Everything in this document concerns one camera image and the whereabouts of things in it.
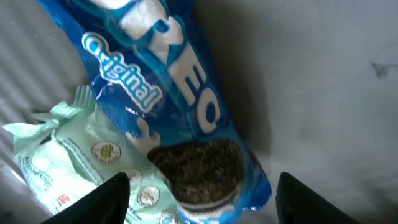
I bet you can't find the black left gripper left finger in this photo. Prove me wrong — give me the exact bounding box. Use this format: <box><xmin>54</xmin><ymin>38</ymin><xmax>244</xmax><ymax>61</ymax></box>
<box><xmin>42</xmin><ymin>172</ymin><xmax>130</xmax><ymax>224</ymax></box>

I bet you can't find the blue Oreo cookie packet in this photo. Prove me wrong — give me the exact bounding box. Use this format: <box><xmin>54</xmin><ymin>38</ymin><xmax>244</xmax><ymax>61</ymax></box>
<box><xmin>39</xmin><ymin>0</ymin><xmax>272</xmax><ymax>223</ymax></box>

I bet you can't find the grey plastic mesh basket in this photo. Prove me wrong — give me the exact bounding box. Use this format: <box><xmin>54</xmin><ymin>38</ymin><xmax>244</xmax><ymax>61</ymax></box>
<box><xmin>1</xmin><ymin>0</ymin><xmax>397</xmax><ymax>223</ymax></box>

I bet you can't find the mint green wipes packet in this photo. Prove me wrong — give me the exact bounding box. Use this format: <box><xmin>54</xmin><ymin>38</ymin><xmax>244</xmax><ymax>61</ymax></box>
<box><xmin>4</xmin><ymin>86</ymin><xmax>182</xmax><ymax>224</ymax></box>

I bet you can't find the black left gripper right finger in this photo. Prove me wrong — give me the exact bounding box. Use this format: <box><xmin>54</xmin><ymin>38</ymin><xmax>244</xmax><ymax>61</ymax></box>
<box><xmin>275</xmin><ymin>172</ymin><xmax>359</xmax><ymax>224</ymax></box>

